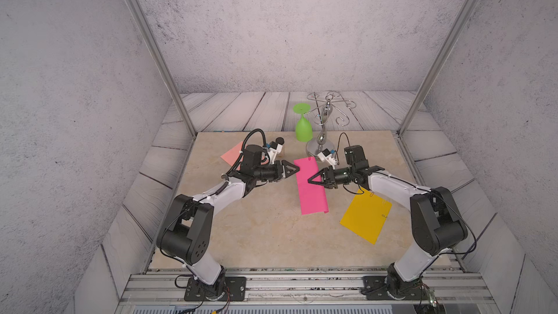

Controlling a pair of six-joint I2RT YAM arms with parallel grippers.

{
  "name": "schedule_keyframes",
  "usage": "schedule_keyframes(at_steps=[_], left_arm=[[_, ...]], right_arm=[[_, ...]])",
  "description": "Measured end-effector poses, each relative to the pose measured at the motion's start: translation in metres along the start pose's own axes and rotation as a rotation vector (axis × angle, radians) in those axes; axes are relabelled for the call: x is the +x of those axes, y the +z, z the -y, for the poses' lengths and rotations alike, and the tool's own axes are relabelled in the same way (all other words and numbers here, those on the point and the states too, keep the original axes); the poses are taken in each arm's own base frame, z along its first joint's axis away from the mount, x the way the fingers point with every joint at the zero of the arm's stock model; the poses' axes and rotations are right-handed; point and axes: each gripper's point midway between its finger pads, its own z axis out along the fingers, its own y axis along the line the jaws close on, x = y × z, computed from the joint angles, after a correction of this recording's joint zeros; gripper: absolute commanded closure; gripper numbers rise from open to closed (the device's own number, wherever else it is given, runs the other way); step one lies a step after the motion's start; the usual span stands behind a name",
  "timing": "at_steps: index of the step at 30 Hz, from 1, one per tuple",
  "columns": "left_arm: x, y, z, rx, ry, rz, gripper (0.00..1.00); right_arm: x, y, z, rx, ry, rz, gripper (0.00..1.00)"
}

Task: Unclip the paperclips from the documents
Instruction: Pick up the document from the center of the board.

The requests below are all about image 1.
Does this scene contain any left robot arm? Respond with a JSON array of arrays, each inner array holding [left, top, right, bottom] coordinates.
[[156, 142, 300, 297]]

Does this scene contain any salmon pink paper sheet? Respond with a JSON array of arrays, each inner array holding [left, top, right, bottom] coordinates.
[[221, 142, 242, 166]]

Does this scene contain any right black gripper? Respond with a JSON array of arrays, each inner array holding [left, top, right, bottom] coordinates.
[[307, 166, 355, 190]]

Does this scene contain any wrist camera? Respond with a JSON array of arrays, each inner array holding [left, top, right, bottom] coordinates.
[[267, 141, 277, 164], [317, 148, 339, 168]]

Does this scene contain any aluminium frame post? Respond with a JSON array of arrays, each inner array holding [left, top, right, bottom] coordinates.
[[124, 0, 197, 138], [396, 0, 480, 138]]

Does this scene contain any aluminium front rail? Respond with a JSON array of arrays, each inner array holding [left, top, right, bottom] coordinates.
[[117, 267, 500, 313]]

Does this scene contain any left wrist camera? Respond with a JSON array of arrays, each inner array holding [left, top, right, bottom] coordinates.
[[267, 141, 277, 164]]

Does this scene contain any green plastic wine glass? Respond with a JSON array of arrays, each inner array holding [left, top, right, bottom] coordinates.
[[293, 103, 312, 142]]

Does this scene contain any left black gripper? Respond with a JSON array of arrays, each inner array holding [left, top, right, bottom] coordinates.
[[251, 160, 299, 183]]

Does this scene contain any magenta paper sheet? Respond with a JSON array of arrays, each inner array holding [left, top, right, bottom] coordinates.
[[294, 157, 329, 215]]

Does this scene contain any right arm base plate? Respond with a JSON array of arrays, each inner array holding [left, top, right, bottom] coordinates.
[[360, 276, 428, 301]]

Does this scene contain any silver metal hanger stand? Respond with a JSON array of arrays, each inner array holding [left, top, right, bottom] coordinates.
[[305, 91, 357, 157]]

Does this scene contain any left aluminium frame post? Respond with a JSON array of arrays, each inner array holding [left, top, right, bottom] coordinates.
[[124, 0, 197, 138]]

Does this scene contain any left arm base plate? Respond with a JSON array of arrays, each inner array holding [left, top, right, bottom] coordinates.
[[184, 276, 247, 302]]

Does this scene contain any wooden block with black cap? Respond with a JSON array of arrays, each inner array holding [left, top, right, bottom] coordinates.
[[275, 137, 285, 157]]

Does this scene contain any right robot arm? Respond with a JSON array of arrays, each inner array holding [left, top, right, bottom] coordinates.
[[307, 145, 469, 300]]

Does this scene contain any right aluminium frame post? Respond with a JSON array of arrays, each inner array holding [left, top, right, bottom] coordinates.
[[396, 0, 480, 138]]

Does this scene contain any yellow paper sheet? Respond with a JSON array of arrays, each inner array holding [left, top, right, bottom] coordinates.
[[340, 187, 392, 244]]

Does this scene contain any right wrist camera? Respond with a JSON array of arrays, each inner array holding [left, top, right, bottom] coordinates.
[[317, 148, 339, 168]]

